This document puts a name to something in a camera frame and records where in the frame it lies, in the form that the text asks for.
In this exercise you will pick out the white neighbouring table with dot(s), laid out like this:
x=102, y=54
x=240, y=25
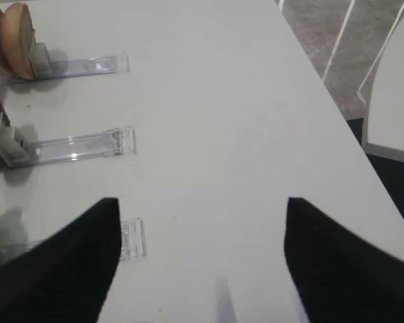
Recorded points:
x=383, y=127

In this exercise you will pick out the clear holder rail patty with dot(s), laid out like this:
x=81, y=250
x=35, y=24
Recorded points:
x=18, y=152

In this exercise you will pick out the clear holder rail right buns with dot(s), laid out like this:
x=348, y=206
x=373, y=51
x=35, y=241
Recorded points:
x=47, y=69

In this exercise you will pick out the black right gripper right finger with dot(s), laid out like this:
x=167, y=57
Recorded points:
x=339, y=276

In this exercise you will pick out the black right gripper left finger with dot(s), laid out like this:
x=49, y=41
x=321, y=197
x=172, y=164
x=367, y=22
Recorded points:
x=66, y=278

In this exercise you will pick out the clear holder rail lettuce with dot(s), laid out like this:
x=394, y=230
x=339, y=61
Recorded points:
x=132, y=236

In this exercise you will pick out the upright sesame bun half outer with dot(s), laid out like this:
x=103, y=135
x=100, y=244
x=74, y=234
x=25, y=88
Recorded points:
x=17, y=36

